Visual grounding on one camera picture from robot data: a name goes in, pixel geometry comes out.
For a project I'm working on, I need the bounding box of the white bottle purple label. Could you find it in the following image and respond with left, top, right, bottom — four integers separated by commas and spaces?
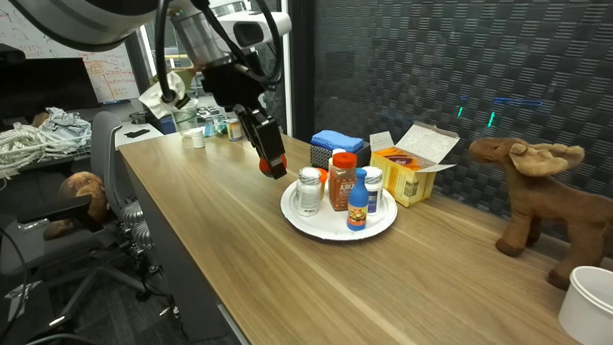
363, 166, 388, 217

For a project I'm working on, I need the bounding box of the white pill bottle grey label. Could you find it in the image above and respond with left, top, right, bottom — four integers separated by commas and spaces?
298, 167, 324, 217

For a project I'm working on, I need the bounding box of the brown plush toy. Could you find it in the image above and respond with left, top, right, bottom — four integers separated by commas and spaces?
43, 171, 110, 242

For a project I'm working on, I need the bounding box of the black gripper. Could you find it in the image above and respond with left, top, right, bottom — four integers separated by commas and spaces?
202, 56, 292, 183

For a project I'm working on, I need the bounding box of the white round plastic cup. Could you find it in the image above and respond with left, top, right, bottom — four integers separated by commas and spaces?
558, 265, 613, 345

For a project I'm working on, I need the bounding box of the grey woven basket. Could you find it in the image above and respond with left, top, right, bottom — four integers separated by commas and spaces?
309, 144, 374, 171

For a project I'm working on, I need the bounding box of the grey office chair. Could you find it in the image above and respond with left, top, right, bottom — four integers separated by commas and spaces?
0, 112, 188, 334

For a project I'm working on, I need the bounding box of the yellow can grey lid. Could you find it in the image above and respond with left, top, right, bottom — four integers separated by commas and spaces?
227, 118, 246, 144

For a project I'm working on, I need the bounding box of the open yellow cardboard box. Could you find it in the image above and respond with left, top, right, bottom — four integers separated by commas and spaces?
370, 121, 462, 210

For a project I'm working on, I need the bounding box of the white paper plate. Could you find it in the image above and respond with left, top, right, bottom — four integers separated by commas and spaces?
278, 179, 401, 244

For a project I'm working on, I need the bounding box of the pile of white rope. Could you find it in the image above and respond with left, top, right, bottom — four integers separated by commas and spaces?
0, 106, 94, 183

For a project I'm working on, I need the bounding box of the orange lid spice jar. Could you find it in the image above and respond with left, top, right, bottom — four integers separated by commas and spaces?
328, 152, 359, 213

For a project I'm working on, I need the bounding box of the clear plastic container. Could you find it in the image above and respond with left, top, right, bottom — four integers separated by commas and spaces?
171, 102, 202, 133

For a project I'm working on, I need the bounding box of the red toy strawberry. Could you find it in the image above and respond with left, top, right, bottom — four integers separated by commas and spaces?
257, 156, 276, 179

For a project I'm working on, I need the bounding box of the small white jar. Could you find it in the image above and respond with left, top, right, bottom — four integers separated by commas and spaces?
188, 127, 207, 152

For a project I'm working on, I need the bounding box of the blue tape strip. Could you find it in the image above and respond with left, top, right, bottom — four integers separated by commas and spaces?
491, 95, 548, 110

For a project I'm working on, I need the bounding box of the blue toy bottle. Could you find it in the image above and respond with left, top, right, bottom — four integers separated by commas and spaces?
345, 167, 370, 233

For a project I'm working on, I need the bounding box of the brown plush moose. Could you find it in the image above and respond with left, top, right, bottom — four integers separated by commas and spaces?
468, 137, 613, 294

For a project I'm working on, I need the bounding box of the white side table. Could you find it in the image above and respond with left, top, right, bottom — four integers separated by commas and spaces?
114, 123, 165, 150

